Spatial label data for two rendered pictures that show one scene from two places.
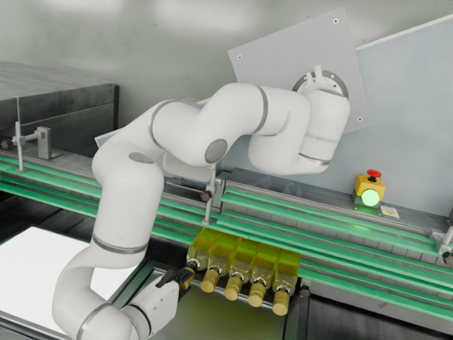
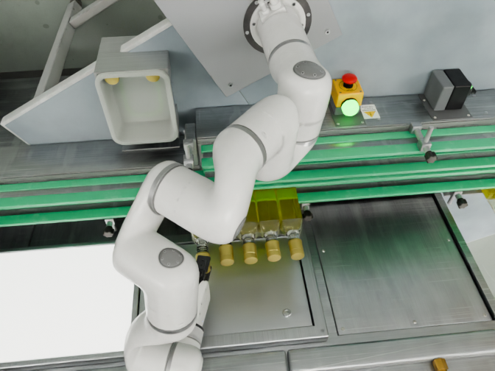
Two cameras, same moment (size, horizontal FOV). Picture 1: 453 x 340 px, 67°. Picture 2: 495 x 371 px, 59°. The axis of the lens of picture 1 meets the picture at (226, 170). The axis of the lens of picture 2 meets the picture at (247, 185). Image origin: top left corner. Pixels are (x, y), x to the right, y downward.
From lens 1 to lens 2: 0.40 m
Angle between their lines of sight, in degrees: 31
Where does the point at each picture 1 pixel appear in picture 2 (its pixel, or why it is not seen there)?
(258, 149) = not seen: hidden behind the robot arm
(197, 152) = (225, 241)
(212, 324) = (237, 280)
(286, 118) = (281, 143)
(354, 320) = (352, 213)
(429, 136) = (400, 23)
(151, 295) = not seen: hidden behind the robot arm
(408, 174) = (382, 65)
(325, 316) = (326, 220)
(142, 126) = (144, 210)
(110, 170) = (151, 283)
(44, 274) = (53, 304)
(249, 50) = not seen: outside the picture
